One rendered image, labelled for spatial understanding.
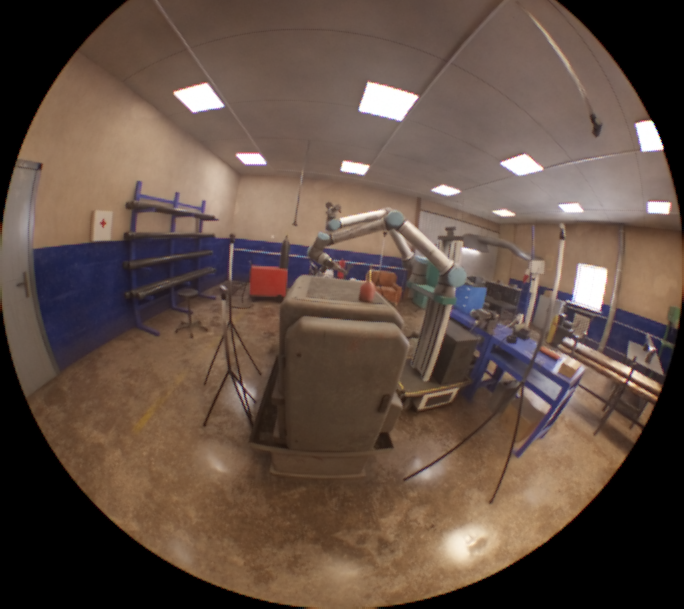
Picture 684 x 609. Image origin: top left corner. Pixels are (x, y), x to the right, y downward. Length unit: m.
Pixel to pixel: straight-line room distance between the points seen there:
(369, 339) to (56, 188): 3.16
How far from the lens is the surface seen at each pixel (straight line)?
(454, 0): 1.97
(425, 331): 2.22
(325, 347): 0.71
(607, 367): 3.34
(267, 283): 4.75
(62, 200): 3.02
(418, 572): 1.69
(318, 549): 1.57
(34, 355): 3.10
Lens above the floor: 1.57
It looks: 7 degrees down
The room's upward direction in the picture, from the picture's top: 7 degrees clockwise
